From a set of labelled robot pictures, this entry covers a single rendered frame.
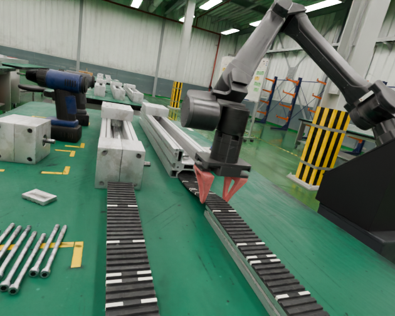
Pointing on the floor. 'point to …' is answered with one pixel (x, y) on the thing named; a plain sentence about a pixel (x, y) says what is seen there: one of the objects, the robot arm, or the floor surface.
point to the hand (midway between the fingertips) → (214, 199)
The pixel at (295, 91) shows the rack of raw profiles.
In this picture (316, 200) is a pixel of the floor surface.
